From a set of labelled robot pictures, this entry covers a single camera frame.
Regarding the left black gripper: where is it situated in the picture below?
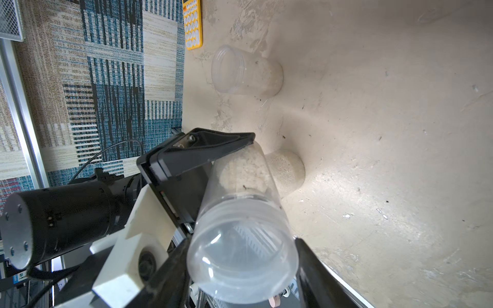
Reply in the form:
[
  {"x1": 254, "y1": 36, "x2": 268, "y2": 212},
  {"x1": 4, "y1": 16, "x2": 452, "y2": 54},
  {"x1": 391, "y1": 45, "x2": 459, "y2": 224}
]
[{"x1": 137, "y1": 128, "x2": 255, "y2": 231}]

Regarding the empty clear plastic jar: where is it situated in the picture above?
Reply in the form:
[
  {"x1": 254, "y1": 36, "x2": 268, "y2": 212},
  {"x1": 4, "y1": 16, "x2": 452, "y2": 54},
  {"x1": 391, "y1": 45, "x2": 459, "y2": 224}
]
[{"x1": 211, "y1": 45, "x2": 284, "y2": 99}]

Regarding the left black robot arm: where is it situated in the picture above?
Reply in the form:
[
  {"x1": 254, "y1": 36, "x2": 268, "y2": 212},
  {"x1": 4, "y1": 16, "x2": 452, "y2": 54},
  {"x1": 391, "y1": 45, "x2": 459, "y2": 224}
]
[{"x1": 1, "y1": 128, "x2": 255, "y2": 270}]

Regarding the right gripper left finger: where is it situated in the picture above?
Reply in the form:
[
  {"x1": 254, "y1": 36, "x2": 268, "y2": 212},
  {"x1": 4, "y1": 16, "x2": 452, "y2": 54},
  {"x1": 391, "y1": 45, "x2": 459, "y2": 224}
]
[{"x1": 127, "y1": 238, "x2": 191, "y2": 308}]

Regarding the white wire mesh basket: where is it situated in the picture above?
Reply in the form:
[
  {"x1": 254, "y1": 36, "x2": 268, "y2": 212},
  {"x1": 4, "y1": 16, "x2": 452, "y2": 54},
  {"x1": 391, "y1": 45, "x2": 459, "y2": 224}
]
[{"x1": 0, "y1": 0, "x2": 24, "y2": 42}]

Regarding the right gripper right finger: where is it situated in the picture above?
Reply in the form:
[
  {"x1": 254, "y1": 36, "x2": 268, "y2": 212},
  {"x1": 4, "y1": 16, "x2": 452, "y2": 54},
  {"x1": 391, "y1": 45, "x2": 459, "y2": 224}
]
[{"x1": 295, "y1": 238, "x2": 354, "y2": 308}]

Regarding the small jar with rice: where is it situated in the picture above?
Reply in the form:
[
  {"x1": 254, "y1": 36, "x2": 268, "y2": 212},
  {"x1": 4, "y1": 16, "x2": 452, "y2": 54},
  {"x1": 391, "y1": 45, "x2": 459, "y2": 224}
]
[{"x1": 187, "y1": 143, "x2": 299, "y2": 304}]

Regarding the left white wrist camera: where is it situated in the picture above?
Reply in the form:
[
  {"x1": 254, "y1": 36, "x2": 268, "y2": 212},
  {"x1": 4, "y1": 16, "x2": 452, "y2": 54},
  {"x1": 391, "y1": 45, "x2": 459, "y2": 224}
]
[{"x1": 56, "y1": 185, "x2": 177, "y2": 307}]

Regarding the yellow calculator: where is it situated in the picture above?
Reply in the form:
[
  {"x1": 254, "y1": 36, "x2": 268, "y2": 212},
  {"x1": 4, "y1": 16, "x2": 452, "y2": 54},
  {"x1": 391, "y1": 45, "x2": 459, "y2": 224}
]
[{"x1": 182, "y1": 0, "x2": 203, "y2": 50}]

